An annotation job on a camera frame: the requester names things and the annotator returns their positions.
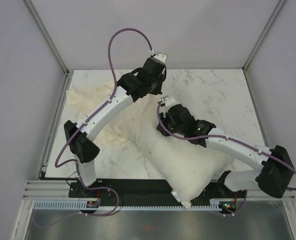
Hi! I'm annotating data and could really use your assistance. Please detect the white pillow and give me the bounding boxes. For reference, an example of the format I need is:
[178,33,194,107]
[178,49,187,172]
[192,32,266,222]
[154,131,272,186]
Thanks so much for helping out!
[129,96,234,208]

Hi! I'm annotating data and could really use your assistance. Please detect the cream yellow pillowcase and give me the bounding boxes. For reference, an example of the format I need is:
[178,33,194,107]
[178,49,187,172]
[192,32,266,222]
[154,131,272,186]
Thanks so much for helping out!
[65,78,161,147]

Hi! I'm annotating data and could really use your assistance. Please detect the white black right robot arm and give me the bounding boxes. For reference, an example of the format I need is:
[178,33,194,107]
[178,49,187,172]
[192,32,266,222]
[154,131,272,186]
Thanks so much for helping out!
[157,97,296,199]

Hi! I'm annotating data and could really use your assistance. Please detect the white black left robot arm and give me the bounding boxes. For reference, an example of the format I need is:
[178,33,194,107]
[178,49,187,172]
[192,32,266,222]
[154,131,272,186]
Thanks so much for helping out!
[64,53,167,197]

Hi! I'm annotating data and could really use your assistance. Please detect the blue white pillow label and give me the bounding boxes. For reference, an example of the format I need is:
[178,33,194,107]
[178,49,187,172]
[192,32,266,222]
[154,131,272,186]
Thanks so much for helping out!
[171,190,181,203]

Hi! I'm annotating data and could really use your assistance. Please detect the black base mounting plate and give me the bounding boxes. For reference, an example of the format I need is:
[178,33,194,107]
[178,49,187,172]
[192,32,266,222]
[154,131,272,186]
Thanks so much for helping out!
[68,178,246,206]

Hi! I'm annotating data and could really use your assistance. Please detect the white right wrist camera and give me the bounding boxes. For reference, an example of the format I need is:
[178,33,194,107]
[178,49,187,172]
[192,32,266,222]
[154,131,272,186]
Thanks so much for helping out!
[159,95,177,109]

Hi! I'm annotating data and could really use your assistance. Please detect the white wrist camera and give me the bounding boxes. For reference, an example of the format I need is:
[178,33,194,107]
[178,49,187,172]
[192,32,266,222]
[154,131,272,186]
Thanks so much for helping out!
[159,95,177,109]
[149,50,168,64]

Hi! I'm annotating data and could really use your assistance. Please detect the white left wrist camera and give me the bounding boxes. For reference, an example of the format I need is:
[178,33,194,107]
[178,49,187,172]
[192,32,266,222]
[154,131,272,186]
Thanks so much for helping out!
[149,50,168,64]

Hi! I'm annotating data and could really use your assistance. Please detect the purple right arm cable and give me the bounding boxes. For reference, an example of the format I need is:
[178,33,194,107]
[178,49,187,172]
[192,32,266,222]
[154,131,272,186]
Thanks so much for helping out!
[156,99,296,192]

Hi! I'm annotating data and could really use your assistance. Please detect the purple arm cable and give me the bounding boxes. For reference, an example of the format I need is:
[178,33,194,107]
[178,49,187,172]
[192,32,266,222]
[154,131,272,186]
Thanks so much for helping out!
[54,27,154,188]
[156,99,296,192]

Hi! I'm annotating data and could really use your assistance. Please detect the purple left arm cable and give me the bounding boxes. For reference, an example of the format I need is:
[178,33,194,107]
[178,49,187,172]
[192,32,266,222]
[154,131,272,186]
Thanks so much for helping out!
[54,27,154,188]

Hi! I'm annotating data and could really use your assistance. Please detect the aluminium front rail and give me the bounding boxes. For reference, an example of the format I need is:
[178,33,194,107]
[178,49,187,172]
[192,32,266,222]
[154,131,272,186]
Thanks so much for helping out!
[21,178,295,201]

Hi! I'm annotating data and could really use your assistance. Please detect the left aluminium frame post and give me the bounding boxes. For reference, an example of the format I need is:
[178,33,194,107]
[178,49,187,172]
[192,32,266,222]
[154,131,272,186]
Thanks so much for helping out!
[22,0,70,76]

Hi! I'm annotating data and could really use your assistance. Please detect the aluminium frame post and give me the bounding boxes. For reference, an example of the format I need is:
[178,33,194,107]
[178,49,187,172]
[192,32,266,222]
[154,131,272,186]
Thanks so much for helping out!
[22,0,70,76]
[242,0,288,73]

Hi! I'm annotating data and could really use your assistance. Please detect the white slotted cable duct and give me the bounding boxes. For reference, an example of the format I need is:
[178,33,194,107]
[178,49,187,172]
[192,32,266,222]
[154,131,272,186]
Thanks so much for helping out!
[33,200,232,212]

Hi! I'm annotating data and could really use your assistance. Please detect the right aluminium frame post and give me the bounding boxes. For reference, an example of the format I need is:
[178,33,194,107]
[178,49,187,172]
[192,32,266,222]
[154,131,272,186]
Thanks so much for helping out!
[242,0,288,73]

